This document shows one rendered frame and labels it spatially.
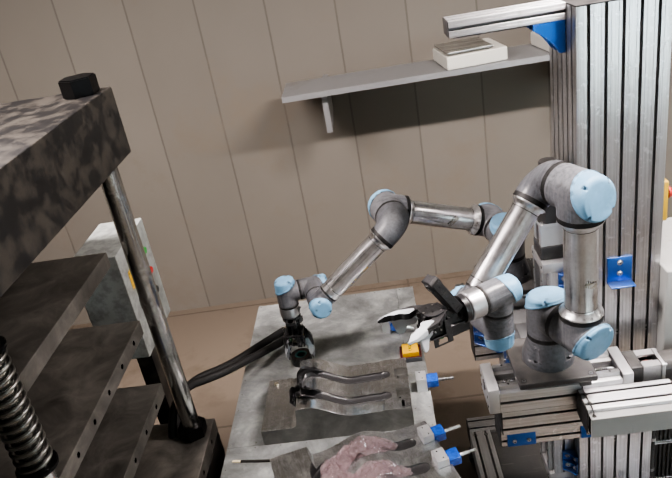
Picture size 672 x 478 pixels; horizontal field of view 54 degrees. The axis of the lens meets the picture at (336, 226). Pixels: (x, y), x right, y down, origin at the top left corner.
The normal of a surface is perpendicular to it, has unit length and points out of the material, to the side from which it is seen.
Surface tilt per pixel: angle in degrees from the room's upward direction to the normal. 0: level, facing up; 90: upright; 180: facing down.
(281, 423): 0
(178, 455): 0
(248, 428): 0
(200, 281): 90
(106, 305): 90
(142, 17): 90
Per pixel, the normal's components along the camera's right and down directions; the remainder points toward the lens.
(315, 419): -0.02, 0.43
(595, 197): 0.40, 0.20
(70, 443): -0.16, -0.89
